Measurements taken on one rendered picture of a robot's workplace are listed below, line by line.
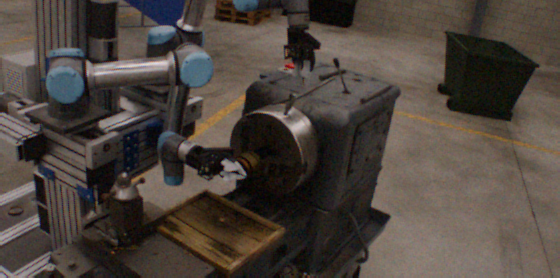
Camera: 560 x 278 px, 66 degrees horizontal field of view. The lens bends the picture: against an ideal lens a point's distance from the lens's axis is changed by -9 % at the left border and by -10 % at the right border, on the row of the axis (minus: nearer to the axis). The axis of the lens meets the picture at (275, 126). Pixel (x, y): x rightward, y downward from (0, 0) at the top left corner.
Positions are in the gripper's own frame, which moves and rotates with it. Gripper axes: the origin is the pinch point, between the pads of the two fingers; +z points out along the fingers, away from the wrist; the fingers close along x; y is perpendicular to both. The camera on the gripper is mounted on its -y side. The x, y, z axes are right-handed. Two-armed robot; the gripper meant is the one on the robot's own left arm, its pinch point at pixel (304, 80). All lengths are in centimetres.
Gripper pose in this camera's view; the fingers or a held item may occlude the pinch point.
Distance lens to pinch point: 171.6
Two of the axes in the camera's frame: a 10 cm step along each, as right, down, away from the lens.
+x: 8.2, 1.1, -5.6
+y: -5.7, 2.6, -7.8
